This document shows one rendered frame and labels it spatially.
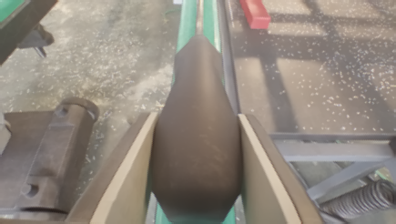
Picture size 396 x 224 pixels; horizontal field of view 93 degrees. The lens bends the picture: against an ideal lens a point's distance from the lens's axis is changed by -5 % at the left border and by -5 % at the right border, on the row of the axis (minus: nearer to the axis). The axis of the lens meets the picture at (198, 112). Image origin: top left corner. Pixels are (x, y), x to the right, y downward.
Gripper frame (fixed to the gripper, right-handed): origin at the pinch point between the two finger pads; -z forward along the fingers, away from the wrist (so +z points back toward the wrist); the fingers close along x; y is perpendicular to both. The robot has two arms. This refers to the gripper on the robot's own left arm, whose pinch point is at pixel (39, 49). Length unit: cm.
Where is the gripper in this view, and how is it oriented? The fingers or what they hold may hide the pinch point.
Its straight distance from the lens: 92.3
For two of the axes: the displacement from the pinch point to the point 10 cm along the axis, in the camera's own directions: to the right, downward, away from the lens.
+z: 1.3, -5.4, -8.3
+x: 9.5, -1.7, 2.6
